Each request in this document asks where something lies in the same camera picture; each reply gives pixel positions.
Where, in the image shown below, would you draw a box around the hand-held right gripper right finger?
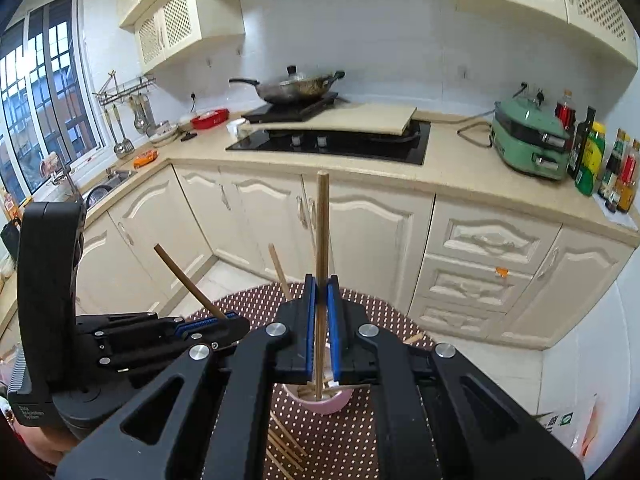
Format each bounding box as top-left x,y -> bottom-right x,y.
326,274 -> 586,480

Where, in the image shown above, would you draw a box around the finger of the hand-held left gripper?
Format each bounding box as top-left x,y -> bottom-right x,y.
92,317 -> 251,378
75,311 -> 240,341

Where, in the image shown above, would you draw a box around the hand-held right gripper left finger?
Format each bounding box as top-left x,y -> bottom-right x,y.
55,274 -> 317,480

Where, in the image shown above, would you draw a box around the single wooden chopstick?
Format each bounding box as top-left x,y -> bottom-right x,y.
153,244 -> 228,321
312,171 -> 331,402

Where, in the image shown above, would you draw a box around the pink cup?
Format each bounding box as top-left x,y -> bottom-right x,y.
282,345 -> 353,415

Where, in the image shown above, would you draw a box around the bunch of wooden chopsticks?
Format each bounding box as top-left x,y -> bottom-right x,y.
265,244 -> 426,480

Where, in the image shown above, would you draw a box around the black kettle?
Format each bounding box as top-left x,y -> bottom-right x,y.
0,219 -> 21,262

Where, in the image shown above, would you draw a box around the cream base cabinets with counter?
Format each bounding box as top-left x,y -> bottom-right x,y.
0,95 -> 640,361

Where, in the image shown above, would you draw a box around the round table with dotted tablecloth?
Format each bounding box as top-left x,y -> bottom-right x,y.
185,282 -> 441,480

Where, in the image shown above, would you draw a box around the steel sink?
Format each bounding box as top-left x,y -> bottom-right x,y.
82,169 -> 137,208

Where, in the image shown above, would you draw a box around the metal spatula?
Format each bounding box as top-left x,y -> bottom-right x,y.
103,105 -> 135,157

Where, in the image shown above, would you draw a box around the black glass gas hob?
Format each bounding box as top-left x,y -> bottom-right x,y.
225,120 -> 432,166

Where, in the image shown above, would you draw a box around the barred window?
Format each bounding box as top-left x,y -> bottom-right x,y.
0,0 -> 108,206

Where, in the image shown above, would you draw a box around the metal ladle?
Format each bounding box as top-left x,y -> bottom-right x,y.
130,97 -> 151,133

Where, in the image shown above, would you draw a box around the stack of bowls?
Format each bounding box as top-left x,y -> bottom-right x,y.
148,121 -> 180,148

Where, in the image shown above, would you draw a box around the red tray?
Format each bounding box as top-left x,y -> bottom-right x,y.
191,109 -> 231,130

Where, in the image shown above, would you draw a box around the metal utensil rack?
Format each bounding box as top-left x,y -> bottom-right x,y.
93,71 -> 156,107

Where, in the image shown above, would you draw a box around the beige board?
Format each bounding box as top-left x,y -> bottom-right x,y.
245,102 -> 418,136

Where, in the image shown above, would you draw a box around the black induction cooker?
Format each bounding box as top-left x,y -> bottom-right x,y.
241,92 -> 340,123

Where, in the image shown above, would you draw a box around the steel wok with lid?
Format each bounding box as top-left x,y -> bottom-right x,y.
229,65 -> 346,106

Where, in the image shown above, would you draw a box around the white printed bag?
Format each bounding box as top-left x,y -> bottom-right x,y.
537,395 -> 601,461

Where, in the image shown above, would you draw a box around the green electric cooker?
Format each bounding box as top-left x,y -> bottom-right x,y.
489,97 -> 576,181

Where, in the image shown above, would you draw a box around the green bottle with yellow cap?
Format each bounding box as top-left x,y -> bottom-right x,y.
575,122 -> 607,196

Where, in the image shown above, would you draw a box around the dark glass bottle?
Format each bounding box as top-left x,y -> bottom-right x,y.
567,106 -> 597,180

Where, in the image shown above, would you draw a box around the red soda bottle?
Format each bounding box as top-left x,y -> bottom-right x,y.
555,90 -> 576,136

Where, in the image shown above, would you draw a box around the dark soy sauce bottle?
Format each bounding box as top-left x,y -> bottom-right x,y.
598,129 -> 628,202

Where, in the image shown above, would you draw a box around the amber sauce bottle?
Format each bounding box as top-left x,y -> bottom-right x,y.
617,140 -> 640,213

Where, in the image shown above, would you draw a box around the black power cable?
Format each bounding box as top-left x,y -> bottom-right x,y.
456,110 -> 496,148

